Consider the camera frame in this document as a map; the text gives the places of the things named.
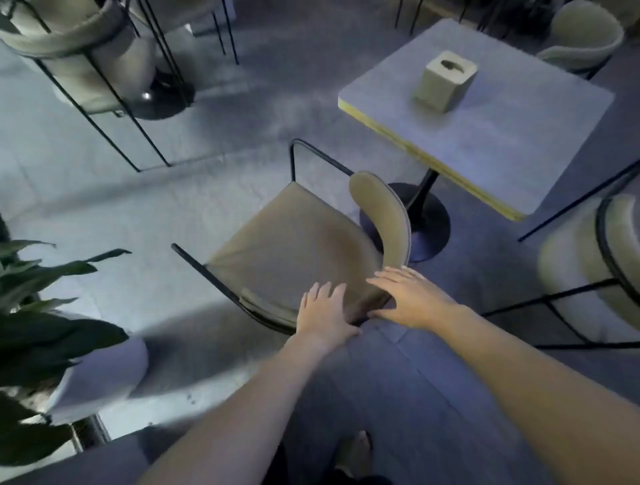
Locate person's left hand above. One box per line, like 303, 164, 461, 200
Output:
296, 282, 362, 351

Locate person's right hand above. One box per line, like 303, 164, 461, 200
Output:
366, 266, 467, 333

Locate beige chair with black frame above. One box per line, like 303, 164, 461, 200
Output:
481, 159, 640, 350
0, 0, 174, 174
171, 138, 412, 336
125, 0, 240, 67
535, 0, 626, 81

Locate person's right forearm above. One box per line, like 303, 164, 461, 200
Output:
434, 305, 640, 485

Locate person's left forearm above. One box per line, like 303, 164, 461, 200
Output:
137, 334, 351, 485

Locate white plant pot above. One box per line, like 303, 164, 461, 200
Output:
46, 311, 150, 426

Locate beige tissue box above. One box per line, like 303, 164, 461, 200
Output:
413, 50, 479, 114

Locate black round table base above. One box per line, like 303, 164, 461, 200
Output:
129, 69, 196, 121

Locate green leafy plant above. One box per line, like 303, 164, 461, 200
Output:
0, 214, 133, 468

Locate black chair legs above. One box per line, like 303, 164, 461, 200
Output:
394, 0, 506, 37

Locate grey square pedestal table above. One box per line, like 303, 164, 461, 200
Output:
337, 18, 616, 264

